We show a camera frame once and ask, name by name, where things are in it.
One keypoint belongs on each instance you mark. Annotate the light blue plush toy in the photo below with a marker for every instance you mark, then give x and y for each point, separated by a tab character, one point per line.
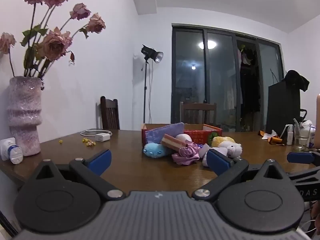
155	150

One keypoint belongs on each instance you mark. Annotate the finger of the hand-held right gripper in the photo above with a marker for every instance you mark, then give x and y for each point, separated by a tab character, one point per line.
300	157

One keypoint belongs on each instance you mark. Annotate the white spray bottle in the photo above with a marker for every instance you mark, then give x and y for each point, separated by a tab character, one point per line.
290	136

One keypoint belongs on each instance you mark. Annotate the purple knitted cloth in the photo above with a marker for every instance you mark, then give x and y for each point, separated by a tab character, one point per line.
162	133

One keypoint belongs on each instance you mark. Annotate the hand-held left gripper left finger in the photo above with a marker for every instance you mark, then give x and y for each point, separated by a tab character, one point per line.
100	161

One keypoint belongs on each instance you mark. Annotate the red cardboard box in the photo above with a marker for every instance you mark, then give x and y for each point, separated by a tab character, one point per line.
200	136

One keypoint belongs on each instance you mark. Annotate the pink satin cloth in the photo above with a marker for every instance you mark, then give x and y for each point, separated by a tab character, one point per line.
186	155

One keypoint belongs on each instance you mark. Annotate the white plastic packet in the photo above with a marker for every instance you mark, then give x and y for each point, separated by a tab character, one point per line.
312	135

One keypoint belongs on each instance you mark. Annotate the black garment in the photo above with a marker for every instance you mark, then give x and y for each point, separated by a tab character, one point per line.
296	80

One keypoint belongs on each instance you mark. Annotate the white foam ball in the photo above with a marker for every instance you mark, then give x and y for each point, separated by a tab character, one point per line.
183	137

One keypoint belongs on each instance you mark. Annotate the small white plastic bottle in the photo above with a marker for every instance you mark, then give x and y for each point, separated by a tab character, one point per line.
15	155

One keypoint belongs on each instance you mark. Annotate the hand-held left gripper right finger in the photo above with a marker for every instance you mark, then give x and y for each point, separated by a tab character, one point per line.
218	161

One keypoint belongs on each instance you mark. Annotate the dark wooden chair pink cushion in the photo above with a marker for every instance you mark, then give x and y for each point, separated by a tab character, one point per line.
197	112

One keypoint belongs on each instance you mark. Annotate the yellow plush toy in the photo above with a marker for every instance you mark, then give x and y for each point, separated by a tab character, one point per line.
222	141

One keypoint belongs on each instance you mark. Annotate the black paper bag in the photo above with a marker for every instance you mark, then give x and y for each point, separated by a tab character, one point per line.
282	107

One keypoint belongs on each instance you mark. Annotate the white charger brick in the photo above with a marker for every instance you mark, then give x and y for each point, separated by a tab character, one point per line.
103	137

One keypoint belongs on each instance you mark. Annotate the white plush bear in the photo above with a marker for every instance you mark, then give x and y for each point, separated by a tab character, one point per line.
235	150

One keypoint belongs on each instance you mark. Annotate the brown foam block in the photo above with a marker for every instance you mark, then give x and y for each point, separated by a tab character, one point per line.
172	142

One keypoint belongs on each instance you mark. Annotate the dried pink rose bouquet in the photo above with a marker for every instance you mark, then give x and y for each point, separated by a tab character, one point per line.
53	43

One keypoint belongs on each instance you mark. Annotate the dark framed sliding glass door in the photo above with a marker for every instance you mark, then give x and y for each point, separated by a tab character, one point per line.
220	80

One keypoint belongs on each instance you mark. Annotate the pink textured ceramic vase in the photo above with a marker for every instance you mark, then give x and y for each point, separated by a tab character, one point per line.
23	117

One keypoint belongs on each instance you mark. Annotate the black studio light on stand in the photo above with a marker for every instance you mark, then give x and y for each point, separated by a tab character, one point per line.
150	52

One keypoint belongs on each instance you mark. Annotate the orange and white wrappers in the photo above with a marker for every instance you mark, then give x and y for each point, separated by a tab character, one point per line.
271	138

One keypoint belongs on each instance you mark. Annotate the white plug adapter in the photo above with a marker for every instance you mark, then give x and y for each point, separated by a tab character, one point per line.
4	148

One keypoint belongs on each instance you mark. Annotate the clear drinking glass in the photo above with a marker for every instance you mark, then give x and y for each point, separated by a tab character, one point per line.
301	140

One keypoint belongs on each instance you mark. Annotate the hanging clothes behind door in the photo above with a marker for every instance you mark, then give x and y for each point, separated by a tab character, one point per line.
246	55

